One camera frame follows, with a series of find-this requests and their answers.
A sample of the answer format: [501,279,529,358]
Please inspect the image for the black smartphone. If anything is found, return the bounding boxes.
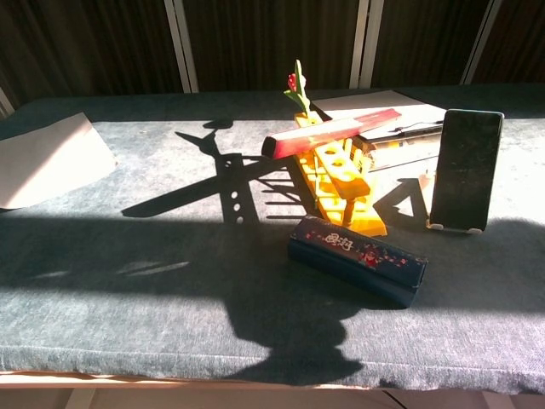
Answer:
[428,108,506,233]

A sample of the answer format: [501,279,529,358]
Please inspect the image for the white phone stand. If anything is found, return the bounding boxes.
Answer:
[419,168,485,235]

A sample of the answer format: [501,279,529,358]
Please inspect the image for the yellow wooden rack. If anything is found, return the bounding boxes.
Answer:
[293,111,388,238]

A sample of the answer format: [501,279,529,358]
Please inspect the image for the dark blue printed box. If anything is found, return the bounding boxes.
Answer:
[287,215,428,308]

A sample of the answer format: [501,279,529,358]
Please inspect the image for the artificial red tulip flower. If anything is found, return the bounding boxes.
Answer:
[284,59,313,118]

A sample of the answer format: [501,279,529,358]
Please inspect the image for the black clipboard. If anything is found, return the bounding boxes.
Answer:
[313,89,448,171]

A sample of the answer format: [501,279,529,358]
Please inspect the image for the white paper under clip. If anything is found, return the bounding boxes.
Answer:
[313,89,446,141]

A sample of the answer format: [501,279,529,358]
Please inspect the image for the dark blue-grey table cloth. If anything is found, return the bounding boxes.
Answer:
[0,83,545,395]

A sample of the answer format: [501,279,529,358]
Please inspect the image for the loose white paper sheet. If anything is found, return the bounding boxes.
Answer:
[0,112,118,210]

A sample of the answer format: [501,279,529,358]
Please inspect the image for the white window frame bar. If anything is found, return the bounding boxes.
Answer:
[163,0,200,94]
[348,0,384,89]
[0,87,16,120]
[459,0,506,85]

